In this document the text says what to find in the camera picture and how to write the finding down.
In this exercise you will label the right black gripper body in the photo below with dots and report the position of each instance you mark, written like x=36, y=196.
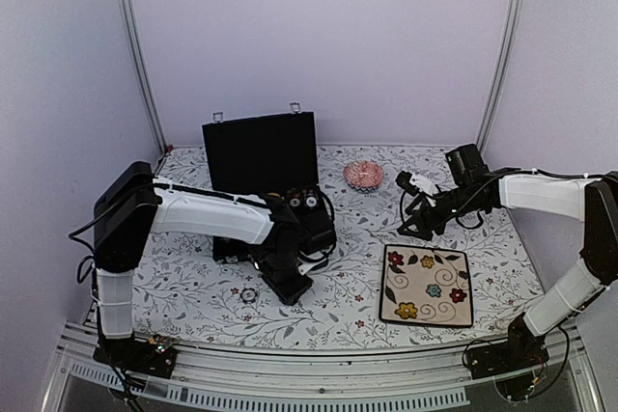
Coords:
x=426, y=213

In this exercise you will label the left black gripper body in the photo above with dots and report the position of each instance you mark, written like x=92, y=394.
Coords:
x=279, y=274

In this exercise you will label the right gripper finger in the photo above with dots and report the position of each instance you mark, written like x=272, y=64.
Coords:
x=415, y=206
x=408, y=231

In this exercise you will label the black poker case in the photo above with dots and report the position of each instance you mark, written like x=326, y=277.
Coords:
x=273, y=153

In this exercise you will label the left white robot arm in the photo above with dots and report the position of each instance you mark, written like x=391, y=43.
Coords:
x=278, y=232

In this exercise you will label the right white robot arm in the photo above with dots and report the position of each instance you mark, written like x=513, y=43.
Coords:
x=567, y=221

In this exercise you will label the floral square plate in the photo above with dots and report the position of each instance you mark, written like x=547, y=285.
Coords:
x=422, y=286

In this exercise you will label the red patterned bowl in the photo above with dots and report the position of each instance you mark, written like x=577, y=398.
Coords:
x=364, y=176

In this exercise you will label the black orange chip stack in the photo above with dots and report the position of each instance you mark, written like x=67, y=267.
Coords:
x=294, y=198

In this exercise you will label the purple chip stack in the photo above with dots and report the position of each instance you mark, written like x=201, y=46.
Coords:
x=310, y=198

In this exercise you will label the front aluminium rail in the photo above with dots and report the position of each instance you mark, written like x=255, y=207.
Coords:
x=428, y=372

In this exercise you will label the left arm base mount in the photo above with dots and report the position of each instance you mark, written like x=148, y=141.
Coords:
x=154, y=357

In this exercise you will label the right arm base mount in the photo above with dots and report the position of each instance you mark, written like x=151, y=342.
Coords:
x=507, y=359

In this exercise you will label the right aluminium frame post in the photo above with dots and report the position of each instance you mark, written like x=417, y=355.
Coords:
x=508, y=39

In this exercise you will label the aluminium frame post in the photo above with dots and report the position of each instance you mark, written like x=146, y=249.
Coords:
x=140, y=68
x=508, y=39

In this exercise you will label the left aluminium frame post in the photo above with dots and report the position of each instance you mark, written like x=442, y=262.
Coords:
x=140, y=68

